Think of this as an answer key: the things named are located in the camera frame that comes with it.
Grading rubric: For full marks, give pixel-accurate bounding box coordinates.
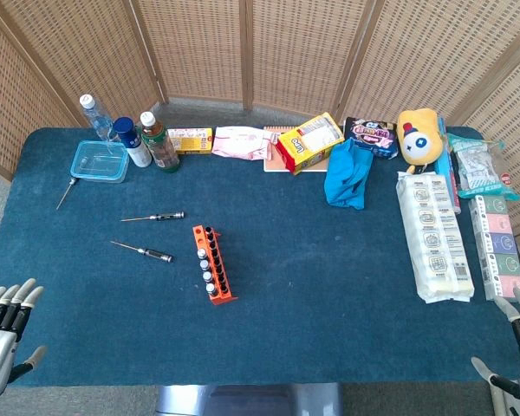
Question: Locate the grey robot torso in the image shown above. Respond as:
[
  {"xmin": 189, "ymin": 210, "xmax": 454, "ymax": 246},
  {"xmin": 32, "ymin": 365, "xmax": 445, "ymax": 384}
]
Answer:
[{"xmin": 154, "ymin": 382, "xmax": 344, "ymax": 416}]

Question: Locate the pastel tissue multipack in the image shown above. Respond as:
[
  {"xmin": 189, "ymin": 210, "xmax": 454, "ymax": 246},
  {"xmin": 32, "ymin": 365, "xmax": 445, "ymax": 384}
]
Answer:
[{"xmin": 467, "ymin": 194, "xmax": 520, "ymax": 302}]

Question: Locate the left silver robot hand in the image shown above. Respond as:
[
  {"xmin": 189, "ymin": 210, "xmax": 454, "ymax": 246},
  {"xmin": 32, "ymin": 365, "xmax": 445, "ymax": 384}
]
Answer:
[{"xmin": 0, "ymin": 277, "xmax": 48, "ymax": 405}]

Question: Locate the pink wipes pack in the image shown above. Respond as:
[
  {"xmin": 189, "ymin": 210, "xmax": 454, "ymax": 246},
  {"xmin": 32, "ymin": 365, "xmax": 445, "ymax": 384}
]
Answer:
[{"xmin": 211, "ymin": 125, "xmax": 280, "ymax": 162}]

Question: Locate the blue table carpet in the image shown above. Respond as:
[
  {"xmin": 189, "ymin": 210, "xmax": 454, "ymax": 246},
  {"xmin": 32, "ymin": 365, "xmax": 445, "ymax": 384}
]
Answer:
[{"xmin": 0, "ymin": 125, "xmax": 520, "ymax": 388}]

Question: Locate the blue cloth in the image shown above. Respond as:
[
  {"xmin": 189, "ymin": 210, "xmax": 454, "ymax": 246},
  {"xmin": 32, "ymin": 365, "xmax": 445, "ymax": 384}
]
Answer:
[{"xmin": 323, "ymin": 138, "xmax": 374, "ymax": 211}]

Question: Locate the clear container blue rim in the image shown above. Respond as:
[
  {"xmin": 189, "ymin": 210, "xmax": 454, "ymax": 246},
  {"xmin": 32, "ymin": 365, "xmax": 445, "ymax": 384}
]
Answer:
[{"xmin": 69, "ymin": 139, "xmax": 130, "ymax": 185}]

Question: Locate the long blue box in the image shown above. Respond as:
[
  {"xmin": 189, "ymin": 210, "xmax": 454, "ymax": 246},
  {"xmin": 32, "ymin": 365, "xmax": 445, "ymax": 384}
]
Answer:
[{"xmin": 434, "ymin": 115, "xmax": 462, "ymax": 216}]

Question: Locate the green white snack bag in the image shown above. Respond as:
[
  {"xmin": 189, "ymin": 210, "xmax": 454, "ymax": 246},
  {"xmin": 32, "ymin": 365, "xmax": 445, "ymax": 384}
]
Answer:
[{"xmin": 445, "ymin": 132, "xmax": 520, "ymax": 202}]

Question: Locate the yellow plush toy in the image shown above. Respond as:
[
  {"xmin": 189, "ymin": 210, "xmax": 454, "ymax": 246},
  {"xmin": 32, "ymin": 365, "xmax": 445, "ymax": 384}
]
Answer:
[{"xmin": 395, "ymin": 107, "xmax": 444, "ymax": 175}]

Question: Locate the dark sanitary pad pack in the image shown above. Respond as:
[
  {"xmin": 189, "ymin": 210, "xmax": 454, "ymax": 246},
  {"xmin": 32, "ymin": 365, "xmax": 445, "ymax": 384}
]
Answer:
[{"xmin": 343, "ymin": 115, "xmax": 400, "ymax": 160}]

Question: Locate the white bottle blue cap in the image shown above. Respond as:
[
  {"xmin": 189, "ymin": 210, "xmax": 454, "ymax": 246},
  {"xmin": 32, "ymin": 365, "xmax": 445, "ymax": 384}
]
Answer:
[{"xmin": 113, "ymin": 116, "xmax": 153, "ymax": 169}]

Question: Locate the wicker folding screen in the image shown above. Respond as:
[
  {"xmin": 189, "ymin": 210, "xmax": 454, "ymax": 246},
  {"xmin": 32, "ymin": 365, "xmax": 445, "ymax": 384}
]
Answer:
[{"xmin": 0, "ymin": 0, "xmax": 520, "ymax": 270}]

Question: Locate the orange bit holder rack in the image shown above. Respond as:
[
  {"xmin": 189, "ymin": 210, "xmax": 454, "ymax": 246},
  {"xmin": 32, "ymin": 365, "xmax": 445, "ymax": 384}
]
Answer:
[{"xmin": 192, "ymin": 224, "xmax": 239, "ymax": 306}]

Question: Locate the small yellow box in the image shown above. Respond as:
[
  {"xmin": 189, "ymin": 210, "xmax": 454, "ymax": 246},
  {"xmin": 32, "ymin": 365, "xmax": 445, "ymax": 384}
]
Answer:
[{"xmin": 167, "ymin": 127, "xmax": 214, "ymax": 156}]

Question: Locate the green label tea bottle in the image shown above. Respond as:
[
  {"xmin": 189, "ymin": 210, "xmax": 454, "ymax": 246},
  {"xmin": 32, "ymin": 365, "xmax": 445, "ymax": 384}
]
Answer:
[{"xmin": 139, "ymin": 111, "xmax": 181, "ymax": 174}]

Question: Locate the clear water bottle white cap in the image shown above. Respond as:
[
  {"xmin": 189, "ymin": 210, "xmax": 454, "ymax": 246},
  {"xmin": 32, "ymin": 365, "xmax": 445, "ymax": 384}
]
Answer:
[{"xmin": 79, "ymin": 94, "xmax": 119, "ymax": 144}]

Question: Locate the long white wrapped pack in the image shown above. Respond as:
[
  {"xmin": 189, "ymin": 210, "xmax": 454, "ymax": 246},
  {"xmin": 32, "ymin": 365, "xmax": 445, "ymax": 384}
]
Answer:
[{"xmin": 395, "ymin": 171, "xmax": 476, "ymax": 304}]

